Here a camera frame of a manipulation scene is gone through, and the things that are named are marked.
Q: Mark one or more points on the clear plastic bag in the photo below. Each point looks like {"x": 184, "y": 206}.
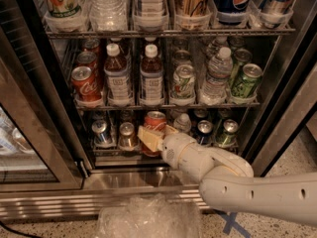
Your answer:
{"x": 154, "y": 217}

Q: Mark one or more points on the brown can bottom shelf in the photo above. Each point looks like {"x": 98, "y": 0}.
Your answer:
{"x": 127, "y": 136}

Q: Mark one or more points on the white 7up can middle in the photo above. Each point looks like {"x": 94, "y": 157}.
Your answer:
{"x": 183, "y": 82}

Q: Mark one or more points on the clear water bottle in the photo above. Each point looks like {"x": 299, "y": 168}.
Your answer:
{"x": 218, "y": 71}
{"x": 182, "y": 123}
{"x": 108, "y": 15}

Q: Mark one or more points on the green can middle front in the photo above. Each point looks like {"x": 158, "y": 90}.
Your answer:
{"x": 247, "y": 81}

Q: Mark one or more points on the brown tea bottle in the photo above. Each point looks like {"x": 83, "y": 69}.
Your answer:
{"x": 151, "y": 76}
{"x": 117, "y": 75}

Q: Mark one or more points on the clear water bottle bottom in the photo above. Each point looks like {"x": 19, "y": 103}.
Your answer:
{"x": 182, "y": 123}

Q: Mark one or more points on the green can bottom shelf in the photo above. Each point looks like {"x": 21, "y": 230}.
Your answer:
{"x": 226, "y": 134}

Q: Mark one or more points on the red coke can middle front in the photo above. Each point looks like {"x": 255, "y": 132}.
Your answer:
{"x": 85, "y": 84}

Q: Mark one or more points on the red coke can bottom shelf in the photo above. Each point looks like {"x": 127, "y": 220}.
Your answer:
{"x": 154, "y": 120}

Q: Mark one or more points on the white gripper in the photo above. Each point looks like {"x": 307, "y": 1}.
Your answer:
{"x": 172, "y": 148}

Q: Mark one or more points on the brown tea bottle right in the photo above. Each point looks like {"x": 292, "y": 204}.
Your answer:
{"x": 151, "y": 76}

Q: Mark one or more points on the steel glass fridge door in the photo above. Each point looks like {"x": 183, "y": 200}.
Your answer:
{"x": 23, "y": 104}

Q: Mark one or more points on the clear water bottle top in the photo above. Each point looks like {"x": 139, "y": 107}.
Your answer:
{"x": 108, "y": 15}

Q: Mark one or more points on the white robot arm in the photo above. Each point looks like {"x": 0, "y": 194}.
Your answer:
{"x": 227, "y": 182}

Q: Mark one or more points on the brown tea bottle left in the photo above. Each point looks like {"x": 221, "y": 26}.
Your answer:
{"x": 117, "y": 75}

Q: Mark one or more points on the blue can bottom left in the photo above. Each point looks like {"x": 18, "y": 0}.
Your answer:
{"x": 101, "y": 131}

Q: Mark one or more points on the blue tape cross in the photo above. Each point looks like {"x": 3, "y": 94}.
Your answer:
{"x": 231, "y": 223}

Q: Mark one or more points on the clear water bottle middle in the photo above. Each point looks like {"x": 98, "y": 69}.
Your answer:
{"x": 218, "y": 71}

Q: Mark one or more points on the blue pepsi can bottom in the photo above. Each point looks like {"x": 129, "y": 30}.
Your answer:
{"x": 203, "y": 132}

